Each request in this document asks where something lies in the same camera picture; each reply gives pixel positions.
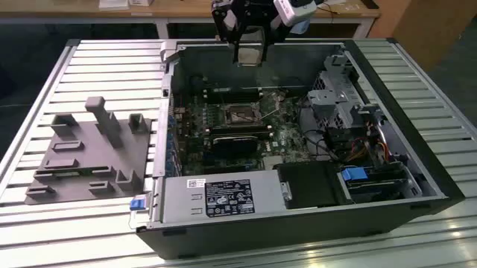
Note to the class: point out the wooden desk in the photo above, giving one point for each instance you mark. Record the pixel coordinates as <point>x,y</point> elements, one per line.
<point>74,12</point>

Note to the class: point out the grey parts rack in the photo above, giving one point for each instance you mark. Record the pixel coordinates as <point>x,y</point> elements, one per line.
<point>92,156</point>

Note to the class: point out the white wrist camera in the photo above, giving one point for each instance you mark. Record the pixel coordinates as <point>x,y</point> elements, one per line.
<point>294,11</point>

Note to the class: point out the black open PC case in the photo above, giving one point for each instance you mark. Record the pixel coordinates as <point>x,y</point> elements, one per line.
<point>261,240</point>

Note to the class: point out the blue case latch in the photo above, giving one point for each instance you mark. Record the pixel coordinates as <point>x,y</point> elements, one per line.
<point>137,203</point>

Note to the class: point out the black graphics card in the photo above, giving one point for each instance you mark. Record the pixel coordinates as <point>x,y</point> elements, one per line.
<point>234,146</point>

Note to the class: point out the silver square CPU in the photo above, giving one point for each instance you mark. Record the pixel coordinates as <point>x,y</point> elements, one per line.
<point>249,56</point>

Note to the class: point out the metal drive cage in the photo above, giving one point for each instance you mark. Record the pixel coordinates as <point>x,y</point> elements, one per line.
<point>336,97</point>

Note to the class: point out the small silver heatsink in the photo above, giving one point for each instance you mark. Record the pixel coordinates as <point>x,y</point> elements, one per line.
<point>273,161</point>

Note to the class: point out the hard disk in blue carrier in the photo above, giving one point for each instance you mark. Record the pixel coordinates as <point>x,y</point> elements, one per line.
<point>352,174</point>

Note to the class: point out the green motherboard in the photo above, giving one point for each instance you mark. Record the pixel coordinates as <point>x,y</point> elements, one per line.
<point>290,145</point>

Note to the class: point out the small white box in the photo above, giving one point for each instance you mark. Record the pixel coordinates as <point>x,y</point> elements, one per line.
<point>139,2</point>

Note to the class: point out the black expansion slot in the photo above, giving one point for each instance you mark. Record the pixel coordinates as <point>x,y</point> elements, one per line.
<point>223,168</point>

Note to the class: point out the wooden cabinet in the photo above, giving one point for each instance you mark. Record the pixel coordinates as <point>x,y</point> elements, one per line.
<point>428,33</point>

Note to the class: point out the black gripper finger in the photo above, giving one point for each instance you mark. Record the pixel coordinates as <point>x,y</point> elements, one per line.
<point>221,25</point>
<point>278,28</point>

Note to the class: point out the black drive shroud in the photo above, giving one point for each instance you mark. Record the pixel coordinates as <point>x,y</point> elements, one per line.
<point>309,184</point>

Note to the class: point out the grey power supply unit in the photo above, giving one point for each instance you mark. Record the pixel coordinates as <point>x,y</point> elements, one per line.
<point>179,201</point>

